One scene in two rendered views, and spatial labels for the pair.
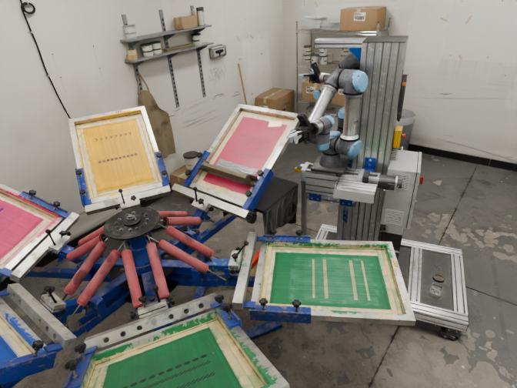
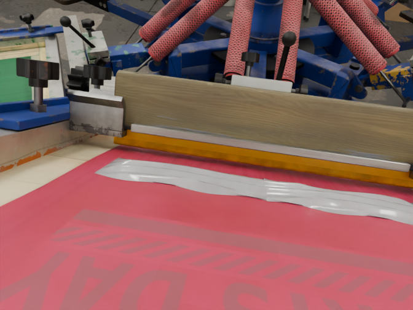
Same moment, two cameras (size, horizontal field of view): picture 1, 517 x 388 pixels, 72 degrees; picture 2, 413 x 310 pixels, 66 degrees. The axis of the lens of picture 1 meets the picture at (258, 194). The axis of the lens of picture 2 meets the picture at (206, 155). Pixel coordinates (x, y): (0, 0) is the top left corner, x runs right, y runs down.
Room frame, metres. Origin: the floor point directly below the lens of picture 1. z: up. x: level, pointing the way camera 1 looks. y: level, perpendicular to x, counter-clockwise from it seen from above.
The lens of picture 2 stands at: (2.42, -0.03, 1.52)
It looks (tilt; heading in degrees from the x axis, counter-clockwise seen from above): 46 degrees down; 147
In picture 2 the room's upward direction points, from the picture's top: 4 degrees clockwise
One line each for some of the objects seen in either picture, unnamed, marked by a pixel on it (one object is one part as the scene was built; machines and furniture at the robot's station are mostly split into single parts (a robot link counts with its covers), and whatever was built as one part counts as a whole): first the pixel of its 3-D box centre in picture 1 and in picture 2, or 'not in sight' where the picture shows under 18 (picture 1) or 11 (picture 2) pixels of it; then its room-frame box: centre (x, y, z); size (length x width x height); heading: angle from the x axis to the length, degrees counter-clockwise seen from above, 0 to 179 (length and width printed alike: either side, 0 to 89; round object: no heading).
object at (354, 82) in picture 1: (350, 115); not in sight; (2.12, -0.61, 1.63); 0.15 x 0.12 x 0.55; 41
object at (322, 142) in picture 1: (321, 139); not in sight; (1.96, -0.39, 1.56); 0.11 x 0.08 x 0.11; 41
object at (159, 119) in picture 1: (150, 118); not in sight; (4.07, 1.20, 1.06); 0.53 x 0.07 x 1.05; 141
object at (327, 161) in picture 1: (330, 156); not in sight; (2.22, -0.52, 1.31); 0.15 x 0.15 x 0.10
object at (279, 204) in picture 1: (278, 212); not in sight; (2.35, -0.15, 0.79); 0.46 x 0.09 x 0.33; 141
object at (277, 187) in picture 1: (258, 189); not in sight; (2.47, -0.01, 0.95); 0.48 x 0.44 x 0.01; 141
